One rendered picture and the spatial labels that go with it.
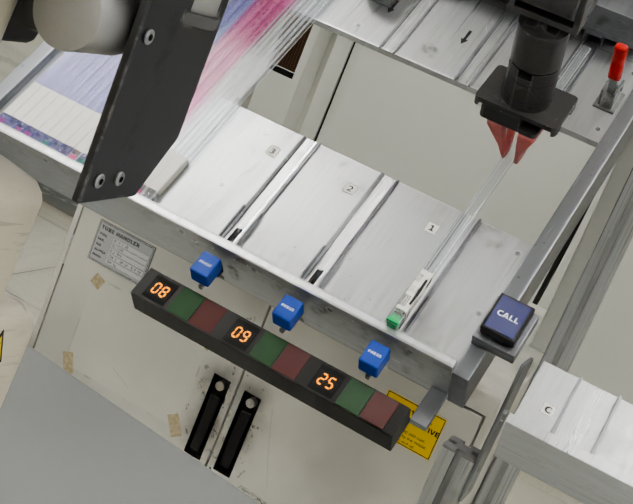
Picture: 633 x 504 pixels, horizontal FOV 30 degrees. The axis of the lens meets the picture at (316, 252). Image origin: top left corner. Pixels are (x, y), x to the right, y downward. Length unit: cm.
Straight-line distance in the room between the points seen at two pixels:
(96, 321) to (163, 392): 15
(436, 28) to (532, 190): 168
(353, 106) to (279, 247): 204
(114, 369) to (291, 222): 54
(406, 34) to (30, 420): 76
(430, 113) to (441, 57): 175
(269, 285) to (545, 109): 37
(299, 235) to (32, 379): 37
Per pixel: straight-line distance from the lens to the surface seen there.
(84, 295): 181
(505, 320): 124
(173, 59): 72
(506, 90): 134
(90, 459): 104
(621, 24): 155
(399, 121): 331
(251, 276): 132
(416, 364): 127
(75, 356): 183
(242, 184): 139
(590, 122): 149
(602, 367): 323
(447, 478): 130
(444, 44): 155
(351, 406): 124
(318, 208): 137
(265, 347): 127
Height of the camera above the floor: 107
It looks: 14 degrees down
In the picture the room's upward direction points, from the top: 22 degrees clockwise
